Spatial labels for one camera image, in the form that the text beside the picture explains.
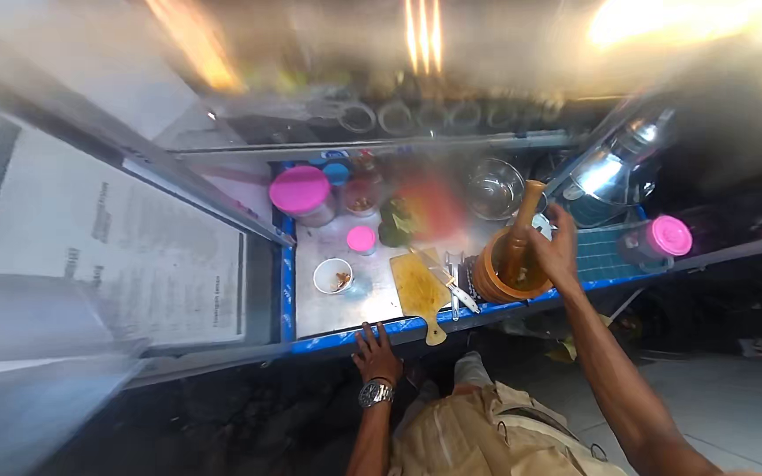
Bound clear jar with metal lid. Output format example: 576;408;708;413
563;109;676;229

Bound person's left hand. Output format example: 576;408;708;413
352;322;404;387

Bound blurred red heap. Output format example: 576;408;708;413
397;171;468;242

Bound clear mug with pink lid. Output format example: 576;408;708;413
619;215;693;273

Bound small jar with pink lid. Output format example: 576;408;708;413
346;225;378;257

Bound person's body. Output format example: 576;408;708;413
388;381;630;476

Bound clear glass bowl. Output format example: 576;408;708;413
466;157;526;222

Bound black and white printed cloth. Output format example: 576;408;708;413
461;255;484;305

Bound white cup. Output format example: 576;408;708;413
313;258;355;296

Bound person's right forearm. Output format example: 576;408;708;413
554;278;726;476

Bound person's left forearm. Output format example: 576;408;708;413
346;377;396;476

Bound wooden cutting board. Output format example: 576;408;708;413
389;247;453;347

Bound person's right hand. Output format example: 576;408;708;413
527;203;578;292

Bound brown wooden pestle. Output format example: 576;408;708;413
499;180;546;287

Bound white sign with grey print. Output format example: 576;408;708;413
0;114;247;348

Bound large jar with pink lid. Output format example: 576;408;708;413
269;165;338;229

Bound yellow leaf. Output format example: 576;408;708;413
545;336;578;363

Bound green checked mat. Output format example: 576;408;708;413
575;223;653;283

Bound clear jar with brown contents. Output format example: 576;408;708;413
341;177;381;218

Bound person's legs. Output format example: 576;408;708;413
394;350;494;431

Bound silver metal utensil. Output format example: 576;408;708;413
445;250;466;323

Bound dark green container with leaves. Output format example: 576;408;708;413
378;196;419;249

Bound brown mortar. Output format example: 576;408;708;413
472;225;554;305

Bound white-handled knife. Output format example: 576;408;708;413
409;246;481;315

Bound blue-edged food stall counter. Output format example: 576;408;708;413
271;142;762;354

